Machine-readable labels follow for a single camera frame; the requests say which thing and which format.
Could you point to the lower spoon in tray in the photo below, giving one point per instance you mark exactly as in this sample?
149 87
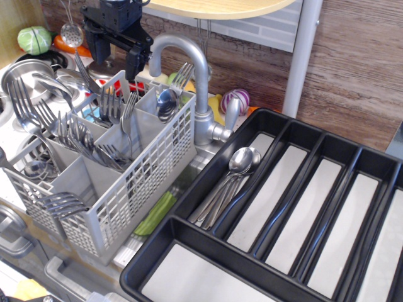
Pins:
236 182

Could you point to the large spoon in basket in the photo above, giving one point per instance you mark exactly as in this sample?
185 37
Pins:
167 105

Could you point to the small steel pot lid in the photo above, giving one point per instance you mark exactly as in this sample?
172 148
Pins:
105 70

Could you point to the orange toy carrot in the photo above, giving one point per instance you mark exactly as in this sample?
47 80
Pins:
61 45

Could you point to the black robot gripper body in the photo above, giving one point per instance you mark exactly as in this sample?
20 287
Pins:
120 23

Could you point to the black cutlery tray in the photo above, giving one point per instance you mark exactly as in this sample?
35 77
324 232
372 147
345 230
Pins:
319 220

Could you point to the fork leaning at back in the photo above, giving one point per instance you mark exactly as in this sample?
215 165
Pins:
89 82

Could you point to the fork cluster back compartment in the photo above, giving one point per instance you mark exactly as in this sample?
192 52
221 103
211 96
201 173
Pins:
110 105

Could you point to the large spoon left back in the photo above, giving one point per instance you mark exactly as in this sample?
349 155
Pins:
56 88

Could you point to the green toy vegetable in sink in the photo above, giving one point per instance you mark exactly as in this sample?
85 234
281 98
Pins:
156 214

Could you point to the grey metal post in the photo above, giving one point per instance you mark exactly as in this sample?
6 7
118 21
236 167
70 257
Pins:
309 21

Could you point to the hanging steel skimmer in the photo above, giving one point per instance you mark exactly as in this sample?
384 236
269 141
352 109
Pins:
71 32

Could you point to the forks hanging at front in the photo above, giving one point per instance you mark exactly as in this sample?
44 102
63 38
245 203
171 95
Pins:
62 205

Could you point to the fork beside faucet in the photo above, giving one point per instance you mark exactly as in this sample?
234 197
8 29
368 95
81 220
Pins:
182 78

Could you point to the top spoon in tray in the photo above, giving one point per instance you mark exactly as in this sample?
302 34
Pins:
207 211

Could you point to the fork in middle compartment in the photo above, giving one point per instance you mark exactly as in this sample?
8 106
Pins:
126 118

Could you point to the grey plastic cutlery basket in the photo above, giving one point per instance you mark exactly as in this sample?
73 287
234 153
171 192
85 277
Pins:
116 201

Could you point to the yellow toy pepper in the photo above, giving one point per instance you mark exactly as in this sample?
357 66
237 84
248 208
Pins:
214 103

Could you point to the large fork far left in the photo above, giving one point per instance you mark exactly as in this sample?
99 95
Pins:
26 116

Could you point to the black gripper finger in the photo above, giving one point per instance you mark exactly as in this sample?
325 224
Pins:
99 47
135 62

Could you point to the spoon in tray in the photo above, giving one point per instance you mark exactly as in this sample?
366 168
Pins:
236 182
207 211

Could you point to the steel pot with lid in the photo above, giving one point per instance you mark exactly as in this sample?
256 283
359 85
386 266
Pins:
24 70

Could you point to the silver kitchen faucet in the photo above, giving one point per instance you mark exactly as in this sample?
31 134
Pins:
206 128

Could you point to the purple toy onion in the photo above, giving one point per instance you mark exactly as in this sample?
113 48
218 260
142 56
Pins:
242 94

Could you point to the green toy cabbage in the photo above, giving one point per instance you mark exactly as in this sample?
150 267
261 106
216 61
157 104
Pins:
34 40

